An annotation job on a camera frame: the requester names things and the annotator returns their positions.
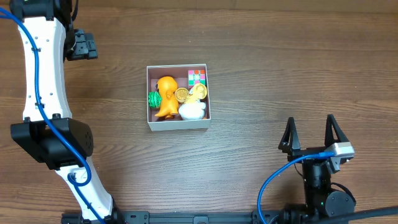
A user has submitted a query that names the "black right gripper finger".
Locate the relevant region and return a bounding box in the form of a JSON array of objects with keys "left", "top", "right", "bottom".
[
  {"left": 324, "top": 114, "right": 349, "bottom": 147},
  {"left": 278, "top": 117, "right": 300, "bottom": 155}
]

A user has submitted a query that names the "green round disc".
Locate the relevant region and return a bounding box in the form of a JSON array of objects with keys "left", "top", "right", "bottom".
[{"left": 147, "top": 91, "right": 162, "bottom": 108}]

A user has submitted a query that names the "orange dinosaur figure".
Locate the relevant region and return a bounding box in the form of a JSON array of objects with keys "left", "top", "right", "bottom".
[{"left": 155, "top": 76, "right": 179, "bottom": 119}]

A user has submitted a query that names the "white plush duck toy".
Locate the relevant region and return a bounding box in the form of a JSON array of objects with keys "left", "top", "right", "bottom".
[{"left": 178, "top": 83, "right": 208, "bottom": 121}]

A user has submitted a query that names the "yellow round disc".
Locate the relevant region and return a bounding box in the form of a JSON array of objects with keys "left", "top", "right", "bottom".
[{"left": 174, "top": 88, "right": 189, "bottom": 104}]

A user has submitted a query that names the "multicolour puzzle cube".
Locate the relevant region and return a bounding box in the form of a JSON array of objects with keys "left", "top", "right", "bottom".
[{"left": 188, "top": 70, "right": 206, "bottom": 88}]

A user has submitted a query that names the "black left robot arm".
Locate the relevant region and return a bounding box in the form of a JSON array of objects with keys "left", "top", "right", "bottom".
[{"left": 1, "top": 0, "right": 125, "bottom": 223}]

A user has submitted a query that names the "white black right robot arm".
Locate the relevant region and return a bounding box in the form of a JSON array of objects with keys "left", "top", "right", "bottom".
[{"left": 278, "top": 114, "right": 356, "bottom": 223}]

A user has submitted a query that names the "white box pink interior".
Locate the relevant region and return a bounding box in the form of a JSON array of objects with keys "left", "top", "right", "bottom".
[{"left": 147, "top": 63, "right": 211, "bottom": 131}]

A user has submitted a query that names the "thick black cable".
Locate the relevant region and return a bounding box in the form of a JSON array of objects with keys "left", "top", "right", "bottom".
[{"left": 323, "top": 205, "right": 398, "bottom": 224}]

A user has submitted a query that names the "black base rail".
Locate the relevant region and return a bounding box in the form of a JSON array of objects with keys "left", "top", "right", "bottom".
[{"left": 60, "top": 210, "right": 335, "bottom": 224}]

